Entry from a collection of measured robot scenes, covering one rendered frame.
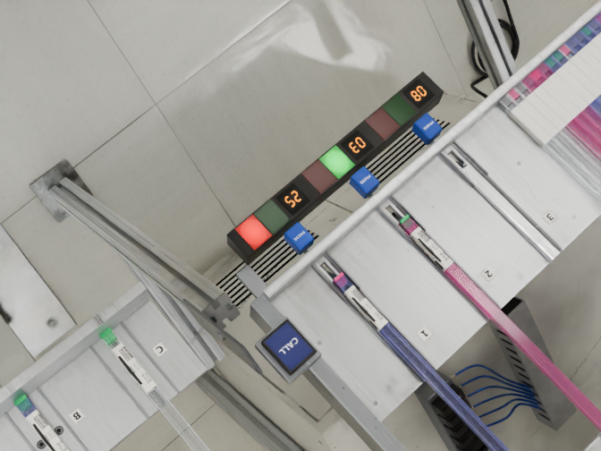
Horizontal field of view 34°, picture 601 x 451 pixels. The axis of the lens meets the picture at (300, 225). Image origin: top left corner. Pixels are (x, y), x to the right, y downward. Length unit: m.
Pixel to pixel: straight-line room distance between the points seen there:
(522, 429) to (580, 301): 0.23
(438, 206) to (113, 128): 0.77
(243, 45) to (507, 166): 0.77
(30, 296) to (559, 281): 0.92
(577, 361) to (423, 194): 0.59
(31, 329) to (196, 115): 0.49
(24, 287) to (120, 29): 0.49
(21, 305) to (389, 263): 0.84
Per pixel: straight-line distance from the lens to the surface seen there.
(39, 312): 1.85
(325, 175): 1.23
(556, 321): 1.65
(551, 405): 1.64
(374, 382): 1.16
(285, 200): 1.22
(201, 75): 1.86
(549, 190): 1.27
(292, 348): 1.11
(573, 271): 1.64
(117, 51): 1.79
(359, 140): 1.25
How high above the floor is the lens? 1.66
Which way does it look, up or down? 55 degrees down
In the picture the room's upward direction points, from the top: 118 degrees clockwise
